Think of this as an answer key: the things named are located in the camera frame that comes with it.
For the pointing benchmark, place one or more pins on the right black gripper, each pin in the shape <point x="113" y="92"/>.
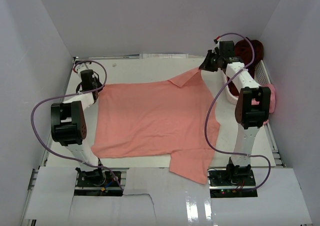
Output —
<point x="206" y="66"/>

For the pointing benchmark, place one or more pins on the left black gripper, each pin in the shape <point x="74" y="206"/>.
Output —
<point x="99" y="84"/>

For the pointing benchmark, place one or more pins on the salmon pink t shirt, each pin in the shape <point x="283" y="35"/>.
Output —
<point x="160" y="118"/>

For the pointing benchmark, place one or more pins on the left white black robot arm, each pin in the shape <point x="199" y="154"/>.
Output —
<point x="68" y="127"/>

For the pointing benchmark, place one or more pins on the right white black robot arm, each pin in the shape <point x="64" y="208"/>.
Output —
<point x="251" y="111"/>

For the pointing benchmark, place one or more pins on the dark red shirt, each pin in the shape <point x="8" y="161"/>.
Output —
<point x="244" y="51"/>

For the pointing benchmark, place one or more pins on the white plastic laundry basket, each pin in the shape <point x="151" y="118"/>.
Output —
<point x="261" y="76"/>

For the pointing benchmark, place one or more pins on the papers behind table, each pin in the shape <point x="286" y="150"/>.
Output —
<point x="163" y="55"/>

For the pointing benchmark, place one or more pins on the pink shirt in basket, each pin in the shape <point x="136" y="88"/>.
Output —
<point x="272" y="104"/>

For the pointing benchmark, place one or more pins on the white paper sheets front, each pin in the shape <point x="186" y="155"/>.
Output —
<point x="156" y="197"/>

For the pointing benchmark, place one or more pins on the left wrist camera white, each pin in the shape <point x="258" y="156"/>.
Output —
<point x="79" y="68"/>

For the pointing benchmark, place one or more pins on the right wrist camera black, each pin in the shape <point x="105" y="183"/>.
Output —
<point x="227" y="49"/>

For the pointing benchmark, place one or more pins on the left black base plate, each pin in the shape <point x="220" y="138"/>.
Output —
<point x="97" y="183"/>

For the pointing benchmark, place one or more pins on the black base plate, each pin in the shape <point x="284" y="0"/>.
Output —
<point x="97" y="183"/>
<point x="221" y="186"/>

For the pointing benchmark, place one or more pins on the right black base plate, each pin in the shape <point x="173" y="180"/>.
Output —
<point x="221" y="186"/>

